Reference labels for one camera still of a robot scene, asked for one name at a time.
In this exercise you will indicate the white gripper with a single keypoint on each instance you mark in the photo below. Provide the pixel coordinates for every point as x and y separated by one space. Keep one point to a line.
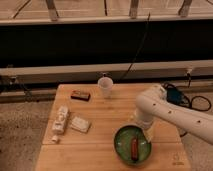
149 133

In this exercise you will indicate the red pepper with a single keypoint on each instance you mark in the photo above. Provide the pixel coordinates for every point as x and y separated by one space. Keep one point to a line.
134 149

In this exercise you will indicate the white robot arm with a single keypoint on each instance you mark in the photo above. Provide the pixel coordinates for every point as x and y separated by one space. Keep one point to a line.
152 103

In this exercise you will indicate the green ceramic bowl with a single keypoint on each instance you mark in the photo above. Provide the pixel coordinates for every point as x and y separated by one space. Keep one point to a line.
122 144

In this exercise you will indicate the white square packet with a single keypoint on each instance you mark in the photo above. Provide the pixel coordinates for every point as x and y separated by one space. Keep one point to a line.
80 124

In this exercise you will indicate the translucent plastic cup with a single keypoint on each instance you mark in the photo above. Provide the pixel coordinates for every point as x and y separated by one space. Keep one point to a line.
105 85

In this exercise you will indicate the dark brown rectangular block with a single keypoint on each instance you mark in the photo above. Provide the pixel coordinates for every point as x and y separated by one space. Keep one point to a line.
80 95

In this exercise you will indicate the small white cap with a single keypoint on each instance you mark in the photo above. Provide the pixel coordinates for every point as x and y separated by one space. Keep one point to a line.
55 139

